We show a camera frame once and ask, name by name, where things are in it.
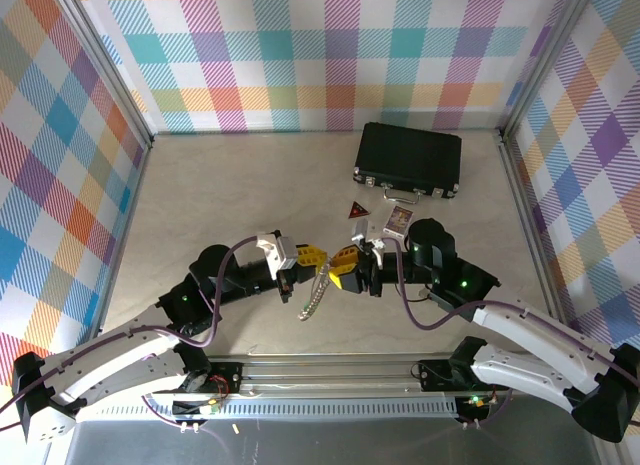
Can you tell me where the silver keyring with chain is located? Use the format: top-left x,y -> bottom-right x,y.
297,261 -> 335,323

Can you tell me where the grey metal sheet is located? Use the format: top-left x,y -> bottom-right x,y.
64,418 -> 604,465

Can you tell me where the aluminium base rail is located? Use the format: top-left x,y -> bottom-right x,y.
55,353 -> 610,399

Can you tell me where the aluminium side rail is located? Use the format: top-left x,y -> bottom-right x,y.
84,137 -> 154,360
497,132 -> 599,359

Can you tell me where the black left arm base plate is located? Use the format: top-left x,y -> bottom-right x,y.
197,360 -> 245,397

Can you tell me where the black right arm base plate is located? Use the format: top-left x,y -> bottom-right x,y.
417,358 -> 517,394

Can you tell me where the black briefcase with metal handle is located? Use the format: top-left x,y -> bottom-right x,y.
351,121 -> 463,205

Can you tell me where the grey slotted cable duct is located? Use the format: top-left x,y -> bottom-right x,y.
171,396 -> 460,422

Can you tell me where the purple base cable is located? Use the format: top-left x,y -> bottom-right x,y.
141,395 -> 177,427
462,375 -> 516,430

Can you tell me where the aluminium corner post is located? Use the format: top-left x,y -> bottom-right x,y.
48,0 -> 155,147
497,0 -> 601,139

